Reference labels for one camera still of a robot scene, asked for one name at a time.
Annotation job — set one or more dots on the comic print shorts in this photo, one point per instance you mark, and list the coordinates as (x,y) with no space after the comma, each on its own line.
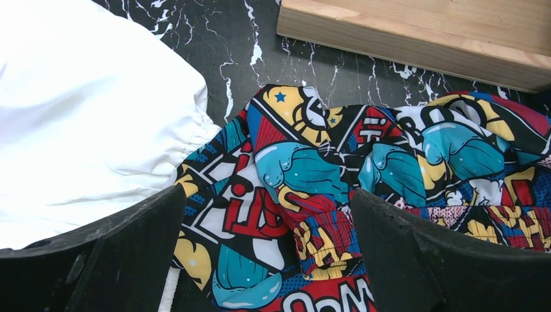
(267,223)

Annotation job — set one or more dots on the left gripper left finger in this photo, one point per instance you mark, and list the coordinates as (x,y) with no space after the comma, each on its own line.
(117,263)

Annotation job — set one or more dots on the white cloth garment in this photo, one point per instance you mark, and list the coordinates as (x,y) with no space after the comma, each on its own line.
(96,114)

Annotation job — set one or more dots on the wooden clothes rack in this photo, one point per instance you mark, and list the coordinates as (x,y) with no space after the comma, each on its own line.
(505,43)

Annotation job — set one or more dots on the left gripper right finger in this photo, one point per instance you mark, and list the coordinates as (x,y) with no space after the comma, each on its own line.
(413,264)

